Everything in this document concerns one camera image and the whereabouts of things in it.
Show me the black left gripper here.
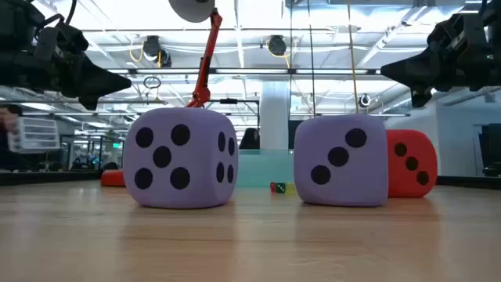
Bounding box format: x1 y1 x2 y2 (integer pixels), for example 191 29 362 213
0 23 133 112

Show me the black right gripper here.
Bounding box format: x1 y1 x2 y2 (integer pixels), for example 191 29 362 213
380 10 501 109

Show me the large red foam die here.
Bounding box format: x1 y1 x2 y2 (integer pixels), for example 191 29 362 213
386 128 438 199

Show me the large purple foam die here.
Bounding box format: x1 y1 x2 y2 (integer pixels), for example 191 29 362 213
122 107 240 210
293 114 390 208

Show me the white plastic crate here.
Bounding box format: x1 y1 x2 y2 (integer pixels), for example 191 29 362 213
7 116 61 154

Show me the red desk lamp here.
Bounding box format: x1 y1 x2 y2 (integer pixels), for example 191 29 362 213
100 0 223 188

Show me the black monitor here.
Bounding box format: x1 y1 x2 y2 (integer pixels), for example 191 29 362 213
478 123 501 177

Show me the white pillar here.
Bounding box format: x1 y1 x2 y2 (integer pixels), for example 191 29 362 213
260 80 291 150

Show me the person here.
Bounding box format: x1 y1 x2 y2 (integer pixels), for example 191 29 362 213
239 128 261 150

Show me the teal translucent plastic bin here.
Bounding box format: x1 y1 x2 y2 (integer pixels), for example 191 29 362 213
236 148 295 188

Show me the black cable loop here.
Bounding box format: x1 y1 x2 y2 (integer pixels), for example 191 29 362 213
142 75 162 90

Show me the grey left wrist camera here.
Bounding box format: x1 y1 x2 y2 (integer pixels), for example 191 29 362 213
34 25 64 63

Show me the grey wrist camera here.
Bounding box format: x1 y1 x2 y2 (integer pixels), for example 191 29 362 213
449 14 478 52
34 25 64 63

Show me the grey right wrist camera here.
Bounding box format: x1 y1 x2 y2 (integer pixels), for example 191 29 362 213
449 14 478 52

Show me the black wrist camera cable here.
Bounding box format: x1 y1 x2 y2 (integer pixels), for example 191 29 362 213
41 0 78 32

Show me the thin black hanging cable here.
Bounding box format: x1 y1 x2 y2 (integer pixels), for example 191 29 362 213
288 0 294 118

